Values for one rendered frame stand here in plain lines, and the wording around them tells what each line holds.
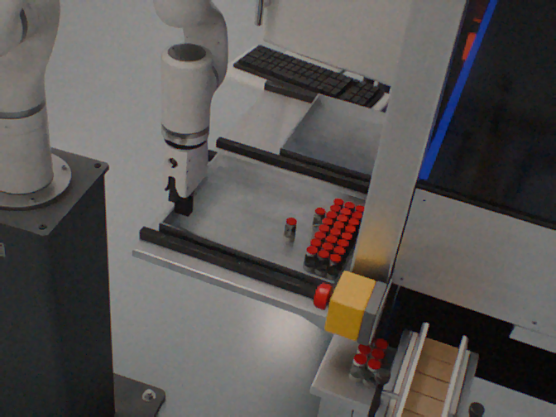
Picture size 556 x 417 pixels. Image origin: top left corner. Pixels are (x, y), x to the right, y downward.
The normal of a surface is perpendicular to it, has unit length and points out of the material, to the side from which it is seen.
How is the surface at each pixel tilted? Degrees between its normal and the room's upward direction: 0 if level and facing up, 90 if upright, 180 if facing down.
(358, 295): 0
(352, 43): 90
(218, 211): 0
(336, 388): 0
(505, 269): 90
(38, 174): 90
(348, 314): 90
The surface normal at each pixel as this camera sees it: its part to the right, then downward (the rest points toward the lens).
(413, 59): -0.36, 0.56
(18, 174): 0.22, 0.63
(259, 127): 0.11, -0.77
